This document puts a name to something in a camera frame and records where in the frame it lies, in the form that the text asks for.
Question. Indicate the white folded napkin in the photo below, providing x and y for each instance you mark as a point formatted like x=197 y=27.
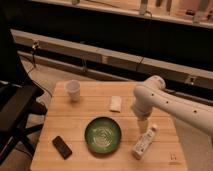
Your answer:
x=115 y=103

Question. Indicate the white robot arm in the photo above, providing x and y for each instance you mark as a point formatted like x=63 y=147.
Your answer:
x=150 y=93

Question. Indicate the white lotion bottle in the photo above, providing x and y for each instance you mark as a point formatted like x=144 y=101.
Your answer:
x=144 y=142

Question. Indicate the black phone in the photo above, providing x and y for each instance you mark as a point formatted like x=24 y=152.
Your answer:
x=62 y=147

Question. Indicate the white plastic cup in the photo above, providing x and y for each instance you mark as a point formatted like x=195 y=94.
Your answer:
x=72 y=87

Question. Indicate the black chair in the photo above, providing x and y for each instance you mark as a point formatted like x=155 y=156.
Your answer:
x=17 y=97

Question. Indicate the wooden table board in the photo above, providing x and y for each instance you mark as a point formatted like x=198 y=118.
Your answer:
x=69 y=120

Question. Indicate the green ceramic bowl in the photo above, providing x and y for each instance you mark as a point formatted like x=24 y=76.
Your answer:
x=103 y=135

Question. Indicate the cream cylindrical pusher tool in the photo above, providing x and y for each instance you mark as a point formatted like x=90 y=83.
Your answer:
x=143 y=125

